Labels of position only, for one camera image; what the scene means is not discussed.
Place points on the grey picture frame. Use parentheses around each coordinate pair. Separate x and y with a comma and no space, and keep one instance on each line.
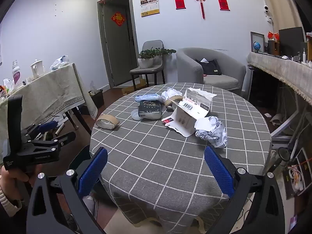
(256,36)

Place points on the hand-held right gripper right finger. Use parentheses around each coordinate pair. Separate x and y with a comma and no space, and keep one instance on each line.
(219,173)

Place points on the clear plastic lid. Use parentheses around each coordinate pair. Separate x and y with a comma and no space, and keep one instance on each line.
(134,114)

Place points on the small red flags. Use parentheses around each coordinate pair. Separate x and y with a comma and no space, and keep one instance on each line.
(273,35)

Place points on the dark wooden table leg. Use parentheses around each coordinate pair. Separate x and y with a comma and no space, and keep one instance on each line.
(84,121)

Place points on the person's left hand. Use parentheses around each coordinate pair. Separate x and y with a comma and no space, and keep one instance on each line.
(15,179)

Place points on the potted plant white pot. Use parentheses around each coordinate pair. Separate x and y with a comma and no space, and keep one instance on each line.
(145,63)

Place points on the grey door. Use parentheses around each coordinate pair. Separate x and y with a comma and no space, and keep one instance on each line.
(117,53)

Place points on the white desk frame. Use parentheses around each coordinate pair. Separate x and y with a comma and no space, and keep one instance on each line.
(285,128)

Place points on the metal flask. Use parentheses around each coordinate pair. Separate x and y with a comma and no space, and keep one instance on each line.
(280,158)

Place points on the red and white card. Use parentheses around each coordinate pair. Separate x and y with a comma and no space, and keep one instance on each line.
(167,120)

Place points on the black bag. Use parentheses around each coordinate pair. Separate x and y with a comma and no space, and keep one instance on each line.
(212,68)

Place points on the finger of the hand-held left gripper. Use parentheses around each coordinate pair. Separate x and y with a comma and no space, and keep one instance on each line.
(62,140)
(47,126)

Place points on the beige curtain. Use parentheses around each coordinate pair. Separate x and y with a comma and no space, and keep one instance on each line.
(280,4)

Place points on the person's left forearm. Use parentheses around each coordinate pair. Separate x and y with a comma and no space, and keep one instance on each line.
(8,201)

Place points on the small blue globe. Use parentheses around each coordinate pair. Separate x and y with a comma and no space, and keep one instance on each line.
(256,45)

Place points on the wall calendar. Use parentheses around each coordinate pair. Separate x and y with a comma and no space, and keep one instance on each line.
(149,4)

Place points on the blue face mask pack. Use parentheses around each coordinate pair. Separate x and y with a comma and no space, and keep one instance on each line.
(148,97)

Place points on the black monitor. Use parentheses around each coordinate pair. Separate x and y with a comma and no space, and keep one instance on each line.
(291,41)

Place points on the black tissue pack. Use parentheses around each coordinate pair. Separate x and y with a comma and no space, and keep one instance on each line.
(149,107)

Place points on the white plastic bag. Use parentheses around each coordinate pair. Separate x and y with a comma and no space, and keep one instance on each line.
(59,63)

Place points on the large white paper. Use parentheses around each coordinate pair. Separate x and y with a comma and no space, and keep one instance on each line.
(212,131)

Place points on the grey checkered tablecloth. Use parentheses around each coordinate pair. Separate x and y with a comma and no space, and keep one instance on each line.
(158,156)

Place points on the torn white cardboard box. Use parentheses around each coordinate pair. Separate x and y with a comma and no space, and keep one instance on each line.
(185,123)

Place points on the beige fringed sideboard cloth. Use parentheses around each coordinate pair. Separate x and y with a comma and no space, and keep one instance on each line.
(280,68)

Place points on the white teapot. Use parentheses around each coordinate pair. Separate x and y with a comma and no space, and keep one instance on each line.
(37,69)

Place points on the small black floor bin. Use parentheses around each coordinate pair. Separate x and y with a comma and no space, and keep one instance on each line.
(97,100)

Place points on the red diamond door decoration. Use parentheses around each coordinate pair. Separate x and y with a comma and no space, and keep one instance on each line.
(118,19)

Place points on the potted green plant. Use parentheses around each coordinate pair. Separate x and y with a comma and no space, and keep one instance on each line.
(158,59)

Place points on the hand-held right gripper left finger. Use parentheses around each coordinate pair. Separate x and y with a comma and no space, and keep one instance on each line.
(93,173)

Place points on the beige patterned tablecloth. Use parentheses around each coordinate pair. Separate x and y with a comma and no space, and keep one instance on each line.
(48,90)

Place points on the clear plastic bottle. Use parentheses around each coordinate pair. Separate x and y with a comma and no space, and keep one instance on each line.
(16,74)

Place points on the white security camera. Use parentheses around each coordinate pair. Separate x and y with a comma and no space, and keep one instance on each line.
(267,11)

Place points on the grey dining chair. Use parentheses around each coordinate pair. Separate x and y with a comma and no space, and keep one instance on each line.
(152,45)

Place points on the grey armchair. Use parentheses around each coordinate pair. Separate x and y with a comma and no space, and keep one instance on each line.
(190,61)

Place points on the brown tape roll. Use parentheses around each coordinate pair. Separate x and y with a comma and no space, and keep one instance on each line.
(168,102)
(113,120)

